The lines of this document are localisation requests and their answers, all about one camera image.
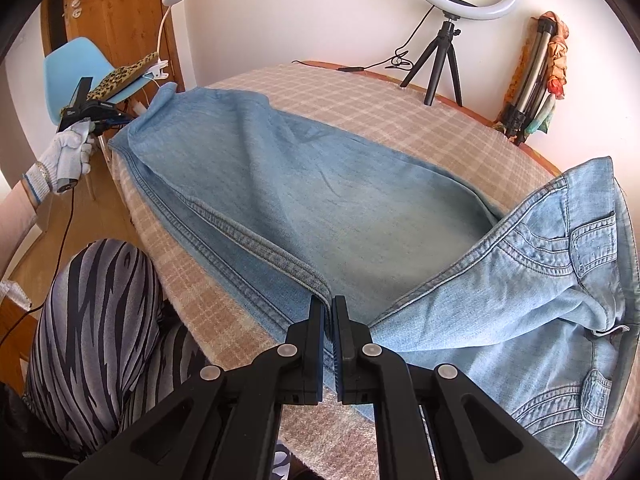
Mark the leopard print cloth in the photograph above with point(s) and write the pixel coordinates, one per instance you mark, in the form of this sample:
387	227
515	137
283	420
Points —
120	80

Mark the orange patterned bed cover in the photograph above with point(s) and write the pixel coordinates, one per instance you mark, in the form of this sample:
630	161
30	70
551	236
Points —
542	157

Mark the person's left hand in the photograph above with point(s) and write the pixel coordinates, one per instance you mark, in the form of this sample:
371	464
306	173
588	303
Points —
65	155

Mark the person's black top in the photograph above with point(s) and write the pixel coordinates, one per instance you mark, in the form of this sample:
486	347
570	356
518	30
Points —
20	430

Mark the beige plaid blanket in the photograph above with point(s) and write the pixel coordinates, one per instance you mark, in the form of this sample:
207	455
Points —
400	110

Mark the small black tripod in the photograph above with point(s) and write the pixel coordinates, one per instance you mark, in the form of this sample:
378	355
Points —
440	60

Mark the light blue plastic chair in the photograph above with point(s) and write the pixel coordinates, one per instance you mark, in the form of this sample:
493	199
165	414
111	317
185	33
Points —
70	62

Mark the folded colourful chair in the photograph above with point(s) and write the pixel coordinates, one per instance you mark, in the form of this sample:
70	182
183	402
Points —
532	70

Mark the person's left forearm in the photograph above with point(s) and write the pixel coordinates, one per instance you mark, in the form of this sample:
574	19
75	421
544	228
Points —
15	220

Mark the light blue denim pants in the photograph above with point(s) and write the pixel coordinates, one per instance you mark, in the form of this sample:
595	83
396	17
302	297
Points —
300	185

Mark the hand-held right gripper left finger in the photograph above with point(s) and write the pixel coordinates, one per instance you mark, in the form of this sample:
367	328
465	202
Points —
316	340

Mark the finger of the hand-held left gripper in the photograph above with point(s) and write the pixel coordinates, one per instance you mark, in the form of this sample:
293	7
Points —
125	119

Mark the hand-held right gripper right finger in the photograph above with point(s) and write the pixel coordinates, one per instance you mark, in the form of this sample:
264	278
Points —
345	345

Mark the wooden door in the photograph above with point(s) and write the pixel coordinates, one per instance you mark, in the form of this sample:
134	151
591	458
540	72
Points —
125	10

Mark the person's striped grey leggings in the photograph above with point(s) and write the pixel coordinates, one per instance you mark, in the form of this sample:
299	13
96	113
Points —
90	320

